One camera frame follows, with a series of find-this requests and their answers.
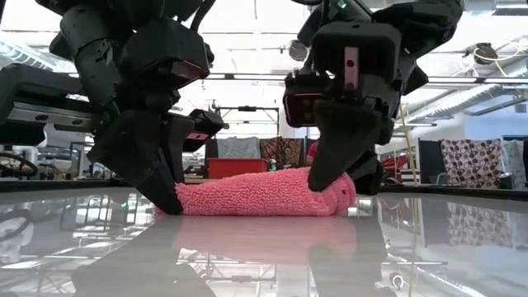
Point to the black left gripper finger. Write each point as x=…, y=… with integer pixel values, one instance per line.
x=179, y=140
x=144, y=156

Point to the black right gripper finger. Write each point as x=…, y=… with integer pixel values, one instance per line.
x=369, y=177
x=342, y=140

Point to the pink terry towel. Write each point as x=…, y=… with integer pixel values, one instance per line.
x=255, y=194

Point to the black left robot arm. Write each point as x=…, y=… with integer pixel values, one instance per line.
x=123, y=6

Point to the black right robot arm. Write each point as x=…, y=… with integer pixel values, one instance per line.
x=425, y=24

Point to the red rounded object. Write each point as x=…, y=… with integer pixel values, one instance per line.
x=394, y=163

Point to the person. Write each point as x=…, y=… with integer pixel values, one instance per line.
x=312, y=152

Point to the brown patterned hanging cloth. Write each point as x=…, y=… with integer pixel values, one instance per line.
x=284, y=150

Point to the grey hanging cloth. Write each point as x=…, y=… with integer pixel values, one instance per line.
x=239, y=147

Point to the dark partition panel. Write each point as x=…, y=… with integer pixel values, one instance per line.
x=429, y=161

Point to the red box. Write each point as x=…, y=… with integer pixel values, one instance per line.
x=237, y=167

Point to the clear spray bottle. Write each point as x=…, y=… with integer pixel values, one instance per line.
x=273, y=165

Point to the white cloth with dark circles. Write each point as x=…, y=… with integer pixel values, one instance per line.
x=470, y=163

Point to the plain white hanging cloth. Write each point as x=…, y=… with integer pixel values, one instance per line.
x=513, y=161

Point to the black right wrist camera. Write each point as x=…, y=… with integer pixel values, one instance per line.
x=303, y=103

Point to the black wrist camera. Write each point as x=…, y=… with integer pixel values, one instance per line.
x=303, y=103
x=165, y=49

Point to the black gantry frame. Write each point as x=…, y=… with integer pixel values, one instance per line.
x=247, y=109

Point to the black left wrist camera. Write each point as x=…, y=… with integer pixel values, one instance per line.
x=165, y=49

